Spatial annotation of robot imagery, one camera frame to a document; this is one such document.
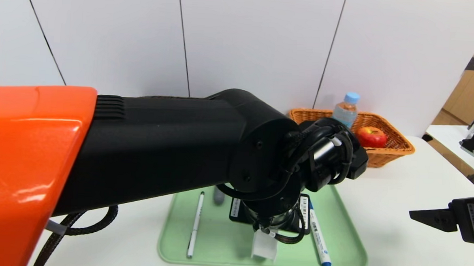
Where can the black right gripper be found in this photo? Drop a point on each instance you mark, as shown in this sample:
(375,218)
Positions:
(472,220)

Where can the clear tape roll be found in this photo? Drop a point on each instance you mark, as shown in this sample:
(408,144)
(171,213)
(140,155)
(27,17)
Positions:
(264,248)

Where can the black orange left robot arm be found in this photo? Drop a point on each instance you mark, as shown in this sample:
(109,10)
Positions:
(159,145)

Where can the orange wicker basket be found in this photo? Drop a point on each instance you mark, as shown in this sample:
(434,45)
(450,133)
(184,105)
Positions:
(398,145)

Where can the light green plastic tray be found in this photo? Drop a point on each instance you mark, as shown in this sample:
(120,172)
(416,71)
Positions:
(223,245)

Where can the white marker blue cap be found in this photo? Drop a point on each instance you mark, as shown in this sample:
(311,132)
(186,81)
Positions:
(318,238)

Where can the white side table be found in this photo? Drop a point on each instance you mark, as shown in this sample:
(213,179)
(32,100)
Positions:
(447,140)

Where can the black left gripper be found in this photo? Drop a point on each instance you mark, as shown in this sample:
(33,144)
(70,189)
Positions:
(302,211)

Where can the red apple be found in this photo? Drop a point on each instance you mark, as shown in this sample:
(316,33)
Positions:
(372,137)

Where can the slim white pen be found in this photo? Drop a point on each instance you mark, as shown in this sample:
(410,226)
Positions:
(195,224)

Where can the clear water bottle blue cap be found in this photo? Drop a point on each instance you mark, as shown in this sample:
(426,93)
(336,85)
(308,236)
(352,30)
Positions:
(345,112)

